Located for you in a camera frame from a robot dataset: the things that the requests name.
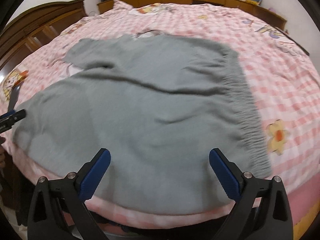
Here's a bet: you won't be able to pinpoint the grey knit pants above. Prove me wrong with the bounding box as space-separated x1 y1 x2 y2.
12 35 271 215

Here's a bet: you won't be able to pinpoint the pink bed sheet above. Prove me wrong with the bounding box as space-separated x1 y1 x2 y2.
288 174 319 225

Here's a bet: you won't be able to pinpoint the yellow bed base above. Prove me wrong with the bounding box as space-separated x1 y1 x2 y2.
293 201 319 240

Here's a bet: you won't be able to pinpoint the pink checkered bed cover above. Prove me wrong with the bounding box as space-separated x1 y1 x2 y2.
1 1 319 229

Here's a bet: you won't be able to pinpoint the wooden headboard cabinet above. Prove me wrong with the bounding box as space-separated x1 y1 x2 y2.
120 0 287 30

